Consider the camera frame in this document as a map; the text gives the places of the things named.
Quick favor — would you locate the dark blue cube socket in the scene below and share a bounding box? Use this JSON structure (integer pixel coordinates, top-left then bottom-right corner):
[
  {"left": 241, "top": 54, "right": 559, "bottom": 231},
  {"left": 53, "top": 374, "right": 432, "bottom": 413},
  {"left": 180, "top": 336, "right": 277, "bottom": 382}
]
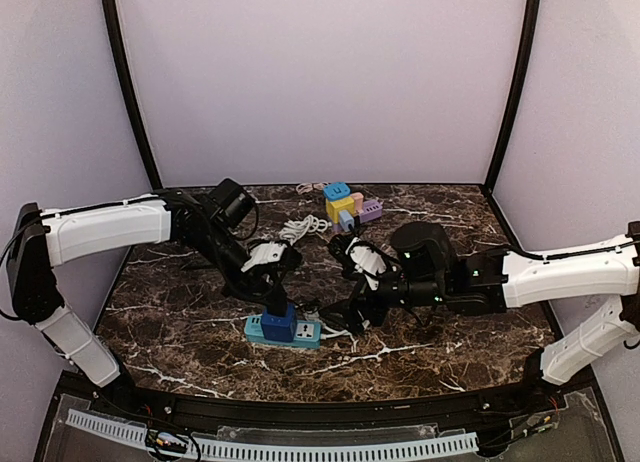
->
[{"left": 260, "top": 303, "right": 297, "bottom": 343}]

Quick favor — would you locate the teal power strip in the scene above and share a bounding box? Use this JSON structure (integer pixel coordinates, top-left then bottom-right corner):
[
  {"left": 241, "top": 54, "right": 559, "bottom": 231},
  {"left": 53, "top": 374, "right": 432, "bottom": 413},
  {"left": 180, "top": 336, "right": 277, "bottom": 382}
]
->
[{"left": 244, "top": 313, "right": 322, "bottom": 349}]

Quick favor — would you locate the white power cord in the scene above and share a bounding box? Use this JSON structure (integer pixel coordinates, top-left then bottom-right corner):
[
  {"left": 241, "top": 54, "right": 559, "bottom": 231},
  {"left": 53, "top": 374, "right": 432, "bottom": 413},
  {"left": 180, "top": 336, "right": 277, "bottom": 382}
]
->
[{"left": 278, "top": 215, "right": 331, "bottom": 243}]

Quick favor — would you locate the light blue charger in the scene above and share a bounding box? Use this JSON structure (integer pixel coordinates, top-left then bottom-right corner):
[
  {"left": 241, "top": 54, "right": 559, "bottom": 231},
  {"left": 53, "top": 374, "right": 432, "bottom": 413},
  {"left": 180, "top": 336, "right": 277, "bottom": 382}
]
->
[{"left": 339, "top": 210, "right": 356, "bottom": 232}]

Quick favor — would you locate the purple power strip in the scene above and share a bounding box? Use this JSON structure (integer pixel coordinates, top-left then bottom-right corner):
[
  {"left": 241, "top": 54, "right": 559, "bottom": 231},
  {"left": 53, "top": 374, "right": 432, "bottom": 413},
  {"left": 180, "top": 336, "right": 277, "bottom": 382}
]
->
[{"left": 332, "top": 200, "right": 383, "bottom": 233}]

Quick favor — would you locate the yellow cube socket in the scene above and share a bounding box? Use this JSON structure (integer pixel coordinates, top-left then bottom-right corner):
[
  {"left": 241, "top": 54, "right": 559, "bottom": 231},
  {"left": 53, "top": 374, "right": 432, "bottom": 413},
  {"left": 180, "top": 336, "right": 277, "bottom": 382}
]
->
[{"left": 326, "top": 195, "right": 356, "bottom": 224}]

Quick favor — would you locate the pink charger plug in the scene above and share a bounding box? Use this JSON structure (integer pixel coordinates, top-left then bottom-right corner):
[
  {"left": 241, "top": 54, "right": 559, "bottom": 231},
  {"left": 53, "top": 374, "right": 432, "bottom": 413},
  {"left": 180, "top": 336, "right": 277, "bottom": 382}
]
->
[{"left": 350, "top": 192, "right": 364, "bottom": 215}]

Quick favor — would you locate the blue adapter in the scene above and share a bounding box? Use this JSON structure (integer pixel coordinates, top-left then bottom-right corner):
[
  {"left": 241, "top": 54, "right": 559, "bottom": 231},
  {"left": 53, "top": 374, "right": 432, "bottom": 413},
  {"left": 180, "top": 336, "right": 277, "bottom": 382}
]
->
[{"left": 323, "top": 182, "right": 351, "bottom": 202}]

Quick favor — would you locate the black plug adapter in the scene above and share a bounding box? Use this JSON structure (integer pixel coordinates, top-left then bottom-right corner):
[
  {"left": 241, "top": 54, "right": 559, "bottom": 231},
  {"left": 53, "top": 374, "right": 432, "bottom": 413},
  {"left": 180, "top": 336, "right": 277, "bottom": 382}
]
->
[{"left": 363, "top": 304, "right": 388, "bottom": 327}]

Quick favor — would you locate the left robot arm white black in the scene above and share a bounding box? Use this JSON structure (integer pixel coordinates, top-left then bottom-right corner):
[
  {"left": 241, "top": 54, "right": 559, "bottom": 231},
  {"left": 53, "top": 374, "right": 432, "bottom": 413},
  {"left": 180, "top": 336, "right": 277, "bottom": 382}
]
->
[{"left": 1, "top": 178, "right": 301, "bottom": 388}]

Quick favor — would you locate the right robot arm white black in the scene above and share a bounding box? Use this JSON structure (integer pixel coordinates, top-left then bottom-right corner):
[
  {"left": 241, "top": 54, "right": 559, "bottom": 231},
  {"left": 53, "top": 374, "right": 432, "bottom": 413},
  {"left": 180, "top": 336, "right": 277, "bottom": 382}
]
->
[{"left": 325, "top": 221, "right": 639, "bottom": 386}]

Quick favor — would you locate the white teal strip cord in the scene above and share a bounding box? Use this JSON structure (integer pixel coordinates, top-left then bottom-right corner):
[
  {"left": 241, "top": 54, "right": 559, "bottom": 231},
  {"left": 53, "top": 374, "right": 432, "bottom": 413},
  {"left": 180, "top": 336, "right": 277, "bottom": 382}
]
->
[{"left": 304, "top": 306, "right": 361, "bottom": 341}]

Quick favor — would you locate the black front aluminium rail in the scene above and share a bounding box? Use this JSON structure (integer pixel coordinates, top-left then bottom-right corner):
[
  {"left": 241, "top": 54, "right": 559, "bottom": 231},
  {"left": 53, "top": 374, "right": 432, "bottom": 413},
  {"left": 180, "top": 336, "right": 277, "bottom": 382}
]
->
[{"left": 86, "top": 384, "right": 555, "bottom": 431}]

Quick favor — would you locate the white slotted cable duct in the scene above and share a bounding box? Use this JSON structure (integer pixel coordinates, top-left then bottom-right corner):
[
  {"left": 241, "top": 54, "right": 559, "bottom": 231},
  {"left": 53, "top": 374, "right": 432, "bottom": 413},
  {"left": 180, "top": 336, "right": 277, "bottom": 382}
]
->
[{"left": 65, "top": 409, "right": 479, "bottom": 461}]

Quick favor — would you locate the left black frame post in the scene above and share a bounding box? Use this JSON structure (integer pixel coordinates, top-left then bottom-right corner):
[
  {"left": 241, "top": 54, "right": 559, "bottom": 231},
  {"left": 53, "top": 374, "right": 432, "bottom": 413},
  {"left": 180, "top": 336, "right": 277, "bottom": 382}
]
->
[{"left": 101, "top": 0, "right": 163, "bottom": 189}]

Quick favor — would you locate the black frame post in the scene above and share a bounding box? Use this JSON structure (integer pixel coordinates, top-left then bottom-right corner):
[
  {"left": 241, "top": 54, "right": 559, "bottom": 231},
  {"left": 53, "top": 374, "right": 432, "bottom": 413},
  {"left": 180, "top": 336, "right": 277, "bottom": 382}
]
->
[
  {"left": 483, "top": 0, "right": 541, "bottom": 193},
  {"left": 101, "top": 0, "right": 163, "bottom": 189}
]

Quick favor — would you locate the right black frame post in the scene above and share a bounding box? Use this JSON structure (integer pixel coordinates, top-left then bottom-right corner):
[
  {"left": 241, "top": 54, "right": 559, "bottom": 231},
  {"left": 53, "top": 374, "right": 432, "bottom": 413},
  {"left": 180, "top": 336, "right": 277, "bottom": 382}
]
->
[{"left": 483, "top": 0, "right": 541, "bottom": 193}]

